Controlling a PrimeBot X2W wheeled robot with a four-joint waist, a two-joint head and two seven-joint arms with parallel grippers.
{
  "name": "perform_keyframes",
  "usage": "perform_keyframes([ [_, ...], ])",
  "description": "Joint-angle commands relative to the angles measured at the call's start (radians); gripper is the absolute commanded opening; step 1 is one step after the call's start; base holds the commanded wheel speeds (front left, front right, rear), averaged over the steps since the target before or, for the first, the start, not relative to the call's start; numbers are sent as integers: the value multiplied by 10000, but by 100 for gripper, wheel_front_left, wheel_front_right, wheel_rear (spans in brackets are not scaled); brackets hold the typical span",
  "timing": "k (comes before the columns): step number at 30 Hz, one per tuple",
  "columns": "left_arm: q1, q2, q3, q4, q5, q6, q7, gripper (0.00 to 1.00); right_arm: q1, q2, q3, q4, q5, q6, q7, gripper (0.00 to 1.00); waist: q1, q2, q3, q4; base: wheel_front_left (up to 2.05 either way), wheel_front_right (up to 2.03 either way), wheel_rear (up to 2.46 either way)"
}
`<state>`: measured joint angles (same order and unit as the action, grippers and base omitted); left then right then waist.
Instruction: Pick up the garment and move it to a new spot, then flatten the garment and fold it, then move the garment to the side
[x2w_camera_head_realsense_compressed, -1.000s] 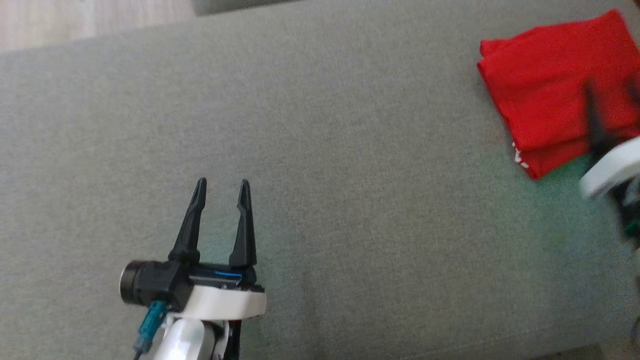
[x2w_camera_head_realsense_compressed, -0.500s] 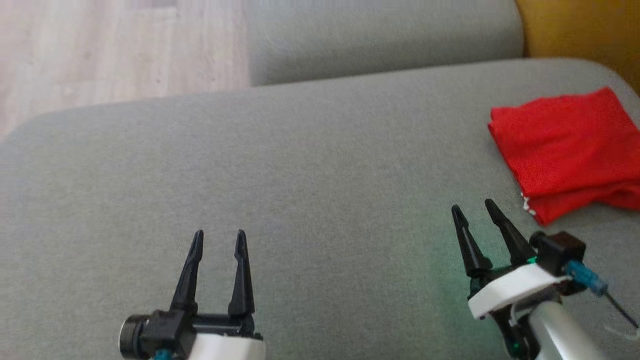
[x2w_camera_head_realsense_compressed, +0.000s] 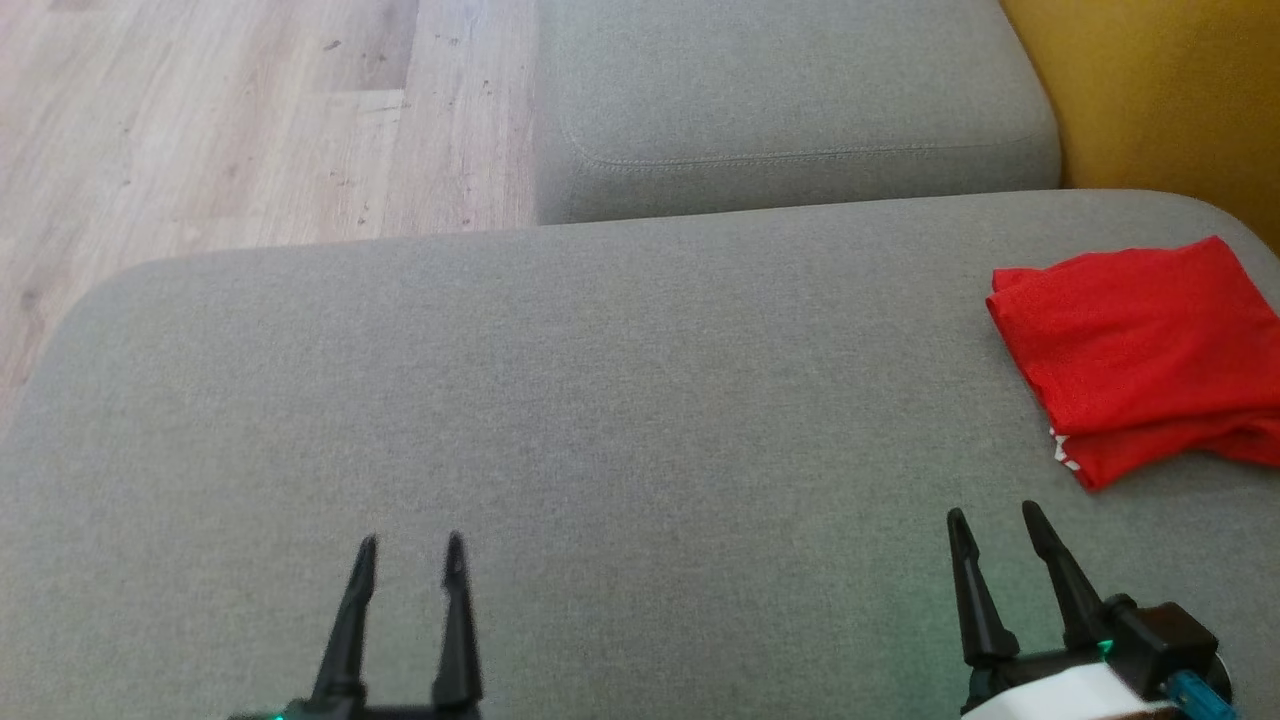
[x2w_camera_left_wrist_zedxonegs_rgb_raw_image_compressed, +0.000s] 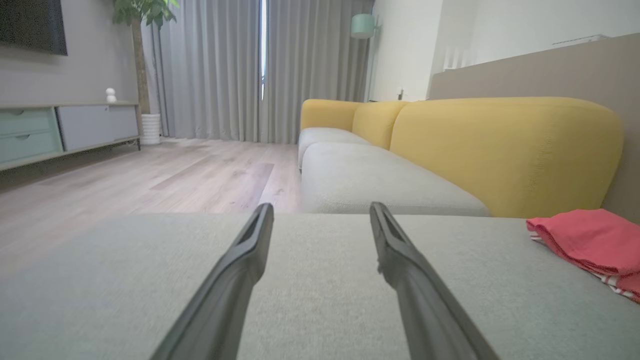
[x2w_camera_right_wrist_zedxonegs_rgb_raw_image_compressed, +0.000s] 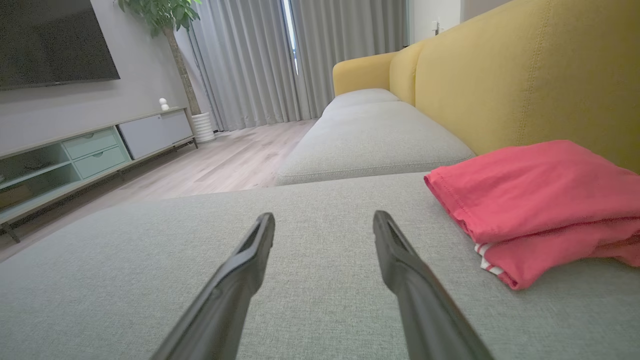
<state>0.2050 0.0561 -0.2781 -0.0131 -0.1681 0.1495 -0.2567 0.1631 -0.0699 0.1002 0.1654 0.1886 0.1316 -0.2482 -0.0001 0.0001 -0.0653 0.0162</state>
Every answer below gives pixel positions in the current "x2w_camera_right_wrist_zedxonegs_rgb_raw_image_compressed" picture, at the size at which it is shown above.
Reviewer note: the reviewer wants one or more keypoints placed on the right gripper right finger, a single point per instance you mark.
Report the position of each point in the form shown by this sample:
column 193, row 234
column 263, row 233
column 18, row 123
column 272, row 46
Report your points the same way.
column 420, row 305

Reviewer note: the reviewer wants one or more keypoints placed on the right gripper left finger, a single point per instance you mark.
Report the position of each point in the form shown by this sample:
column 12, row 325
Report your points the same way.
column 235, row 295

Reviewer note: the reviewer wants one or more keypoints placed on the large grey sofa seat cushion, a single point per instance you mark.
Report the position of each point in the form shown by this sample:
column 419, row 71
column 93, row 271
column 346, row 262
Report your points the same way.
column 325, row 300

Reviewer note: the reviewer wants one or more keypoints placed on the white ribbed plant pot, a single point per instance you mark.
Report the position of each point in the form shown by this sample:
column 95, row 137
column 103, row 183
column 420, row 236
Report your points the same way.
column 203, row 127

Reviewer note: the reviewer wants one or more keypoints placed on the medium grey sofa seat cushion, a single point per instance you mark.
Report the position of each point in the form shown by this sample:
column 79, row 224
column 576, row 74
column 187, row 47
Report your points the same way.
column 370, row 140

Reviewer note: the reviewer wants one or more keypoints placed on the grey green tv cabinet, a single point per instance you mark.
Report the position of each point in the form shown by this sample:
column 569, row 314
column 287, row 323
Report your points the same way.
column 95, row 150

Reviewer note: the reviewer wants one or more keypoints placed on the small white figurine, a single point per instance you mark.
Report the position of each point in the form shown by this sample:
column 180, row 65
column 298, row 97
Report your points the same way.
column 163, row 104

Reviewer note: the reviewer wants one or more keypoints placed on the small grey sofa seat cushion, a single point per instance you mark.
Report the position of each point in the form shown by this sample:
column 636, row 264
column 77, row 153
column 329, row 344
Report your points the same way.
column 360, row 97

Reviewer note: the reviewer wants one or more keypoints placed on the grey pleated curtain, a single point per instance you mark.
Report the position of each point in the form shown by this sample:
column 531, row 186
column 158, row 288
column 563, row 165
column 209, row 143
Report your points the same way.
column 350, row 30
column 245, row 65

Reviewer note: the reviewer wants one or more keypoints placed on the yellow sofa armrest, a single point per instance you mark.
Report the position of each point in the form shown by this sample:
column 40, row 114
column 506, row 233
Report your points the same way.
column 362, row 72

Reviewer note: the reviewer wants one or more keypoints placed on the yellow sofa backrest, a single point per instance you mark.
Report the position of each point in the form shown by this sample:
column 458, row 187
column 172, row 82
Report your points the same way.
column 525, row 75

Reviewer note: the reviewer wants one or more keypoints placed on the green potted tree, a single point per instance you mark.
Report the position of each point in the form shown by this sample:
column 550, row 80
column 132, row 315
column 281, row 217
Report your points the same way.
column 165, row 20

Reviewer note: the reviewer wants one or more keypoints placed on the white wall switch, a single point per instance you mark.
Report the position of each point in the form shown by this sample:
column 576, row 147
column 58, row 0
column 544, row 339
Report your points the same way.
column 436, row 27

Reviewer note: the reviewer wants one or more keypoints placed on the black wall television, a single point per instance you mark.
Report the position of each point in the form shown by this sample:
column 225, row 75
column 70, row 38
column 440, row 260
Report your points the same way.
column 50, row 40

